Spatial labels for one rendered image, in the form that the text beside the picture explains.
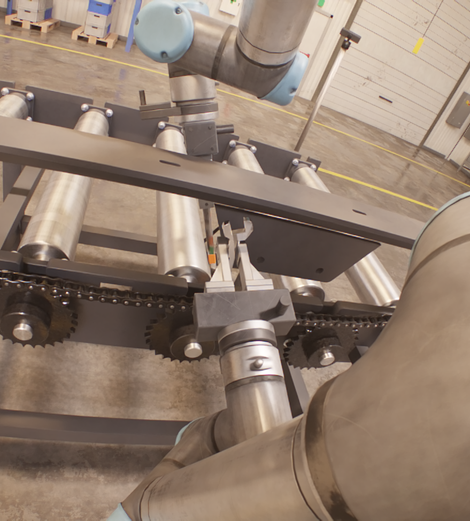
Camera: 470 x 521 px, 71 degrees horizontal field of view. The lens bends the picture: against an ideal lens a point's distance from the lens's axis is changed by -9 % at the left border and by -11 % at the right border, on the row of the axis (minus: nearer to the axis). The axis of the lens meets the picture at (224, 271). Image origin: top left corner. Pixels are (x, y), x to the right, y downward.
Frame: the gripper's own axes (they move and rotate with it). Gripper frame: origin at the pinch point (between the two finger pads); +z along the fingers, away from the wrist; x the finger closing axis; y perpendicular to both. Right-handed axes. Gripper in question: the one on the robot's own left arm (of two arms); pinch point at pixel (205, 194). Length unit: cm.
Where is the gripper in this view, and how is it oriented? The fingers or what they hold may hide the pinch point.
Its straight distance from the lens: 66.1
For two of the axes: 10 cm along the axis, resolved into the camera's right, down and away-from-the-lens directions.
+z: 0.9, 8.8, 4.6
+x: -1.4, -4.5, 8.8
